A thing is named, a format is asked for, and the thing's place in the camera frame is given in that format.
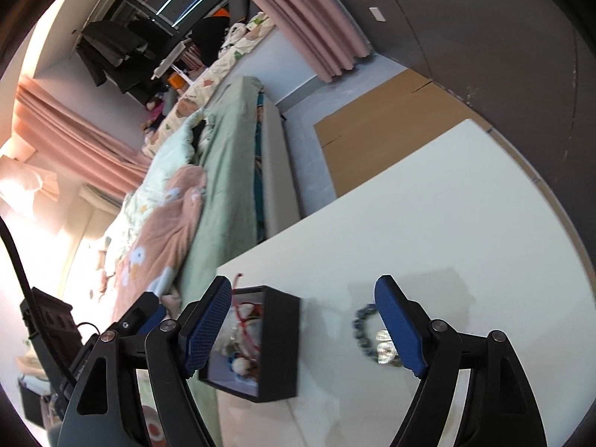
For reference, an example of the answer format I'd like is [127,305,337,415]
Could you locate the black jewelry box white interior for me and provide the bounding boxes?
[197,286,301,404]

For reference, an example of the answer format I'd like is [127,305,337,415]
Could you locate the pink duck pattern blanket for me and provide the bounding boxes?
[112,165,207,321]

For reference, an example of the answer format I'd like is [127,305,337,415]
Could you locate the white side table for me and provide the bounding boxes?
[218,120,595,446]

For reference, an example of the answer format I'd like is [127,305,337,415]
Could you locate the pink curtain left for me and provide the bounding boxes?
[13,77,150,200]

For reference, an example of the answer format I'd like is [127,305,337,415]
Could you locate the pink curtain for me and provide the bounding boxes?
[251,0,372,83]
[13,77,150,200]

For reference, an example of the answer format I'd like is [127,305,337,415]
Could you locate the plush toys pile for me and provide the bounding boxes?
[142,95,176,136]

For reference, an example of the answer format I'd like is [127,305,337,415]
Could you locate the green bed sheet mattress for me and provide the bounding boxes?
[175,77,263,305]

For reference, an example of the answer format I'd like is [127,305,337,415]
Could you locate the small white folding table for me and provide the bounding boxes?
[152,38,192,80]

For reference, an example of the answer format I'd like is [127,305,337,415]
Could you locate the hanging dark clothes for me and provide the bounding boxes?
[76,20,161,105]

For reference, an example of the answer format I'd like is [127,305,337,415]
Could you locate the flattened brown cardboard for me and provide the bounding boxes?
[315,70,491,197]

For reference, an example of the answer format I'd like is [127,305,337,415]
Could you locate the pink curtain right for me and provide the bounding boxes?
[251,0,372,83]

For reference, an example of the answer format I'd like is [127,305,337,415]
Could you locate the black cable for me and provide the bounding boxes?
[0,215,78,388]

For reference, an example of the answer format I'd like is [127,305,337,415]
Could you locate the red string bracelet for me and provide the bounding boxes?
[230,271,263,359]

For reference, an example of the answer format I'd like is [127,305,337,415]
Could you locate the grey blue bead bracelet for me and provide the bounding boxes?
[351,302,379,364]

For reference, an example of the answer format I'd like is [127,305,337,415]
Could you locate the dark wood wall panel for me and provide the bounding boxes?
[340,0,595,250]

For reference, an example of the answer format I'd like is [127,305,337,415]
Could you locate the white wall socket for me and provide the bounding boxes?
[369,6,386,22]

